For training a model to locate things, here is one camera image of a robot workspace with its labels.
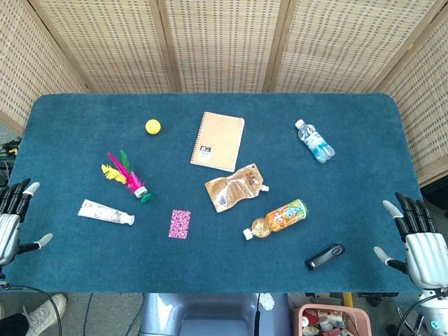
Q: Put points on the colourful feather shuttlecock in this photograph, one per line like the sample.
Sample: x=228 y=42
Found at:
x=129 y=175

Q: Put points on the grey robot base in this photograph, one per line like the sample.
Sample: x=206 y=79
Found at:
x=213 y=315

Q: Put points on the pink plastic basket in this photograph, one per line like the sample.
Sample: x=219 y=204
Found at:
x=330 y=320

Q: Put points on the white toothpaste tube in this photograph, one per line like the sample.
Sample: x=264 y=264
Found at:
x=103 y=212

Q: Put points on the tan spiral notebook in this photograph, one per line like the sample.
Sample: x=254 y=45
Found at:
x=217 y=141

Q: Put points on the blue table cloth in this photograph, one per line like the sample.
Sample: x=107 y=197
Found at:
x=217 y=266

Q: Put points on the orange juice bottle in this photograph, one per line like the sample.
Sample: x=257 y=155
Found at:
x=280 y=218

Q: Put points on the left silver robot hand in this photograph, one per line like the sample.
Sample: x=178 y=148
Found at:
x=7 y=227

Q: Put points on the pink patterned card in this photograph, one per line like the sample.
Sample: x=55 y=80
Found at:
x=179 y=224

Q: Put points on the woven bamboo folding screen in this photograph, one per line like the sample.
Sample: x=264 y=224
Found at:
x=224 y=42

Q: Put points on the white sneaker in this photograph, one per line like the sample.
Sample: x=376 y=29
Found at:
x=43 y=313

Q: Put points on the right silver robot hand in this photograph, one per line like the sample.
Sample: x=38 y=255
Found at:
x=423 y=252

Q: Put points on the yellow foam ball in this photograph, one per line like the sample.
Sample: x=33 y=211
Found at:
x=153 y=126

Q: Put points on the brown spout pouch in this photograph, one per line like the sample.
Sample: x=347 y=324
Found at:
x=234 y=187

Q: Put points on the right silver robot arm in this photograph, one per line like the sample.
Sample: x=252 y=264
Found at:
x=434 y=315

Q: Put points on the clear water bottle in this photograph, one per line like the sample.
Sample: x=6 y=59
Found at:
x=315 y=141

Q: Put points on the black clip device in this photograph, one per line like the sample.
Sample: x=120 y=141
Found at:
x=325 y=256

